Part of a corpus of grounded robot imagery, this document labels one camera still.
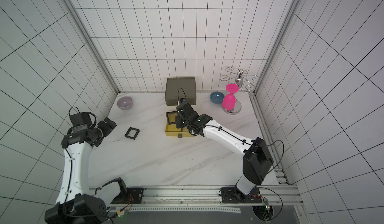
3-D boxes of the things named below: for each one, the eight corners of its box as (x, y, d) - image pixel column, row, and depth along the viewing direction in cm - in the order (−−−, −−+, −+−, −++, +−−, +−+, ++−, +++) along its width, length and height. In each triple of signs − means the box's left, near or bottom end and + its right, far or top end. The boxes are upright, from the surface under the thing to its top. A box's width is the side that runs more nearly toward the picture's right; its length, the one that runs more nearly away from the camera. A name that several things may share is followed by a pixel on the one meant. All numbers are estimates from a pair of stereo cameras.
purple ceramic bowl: (118, 110, 109) (115, 106, 105) (122, 101, 115) (119, 96, 111) (132, 110, 109) (130, 106, 105) (135, 101, 115) (133, 96, 111)
